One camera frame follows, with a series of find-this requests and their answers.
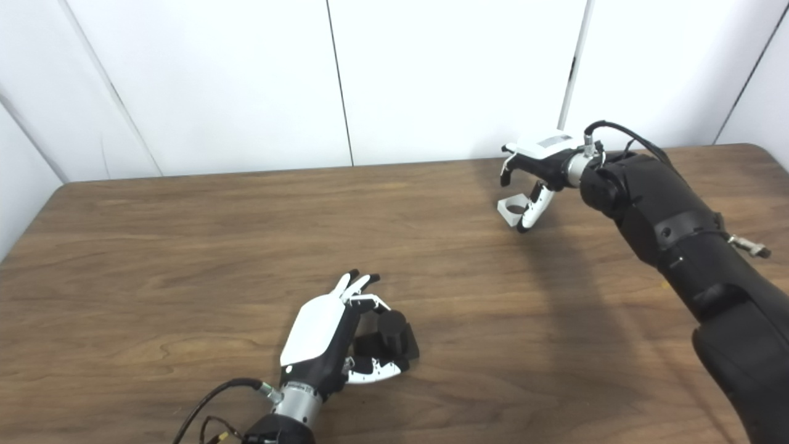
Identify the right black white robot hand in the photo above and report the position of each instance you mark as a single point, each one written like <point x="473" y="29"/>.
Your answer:
<point x="545" y="163"/>

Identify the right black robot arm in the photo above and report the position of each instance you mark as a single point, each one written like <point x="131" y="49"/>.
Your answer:
<point x="690" y="240"/>

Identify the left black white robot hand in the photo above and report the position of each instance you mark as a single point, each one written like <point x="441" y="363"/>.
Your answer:
<point x="317" y="330"/>

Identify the white square piece with hole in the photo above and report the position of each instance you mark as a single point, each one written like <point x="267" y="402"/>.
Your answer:
<point x="511" y="208"/>

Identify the black peg with base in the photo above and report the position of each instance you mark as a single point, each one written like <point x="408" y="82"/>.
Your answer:
<point x="394" y="333"/>

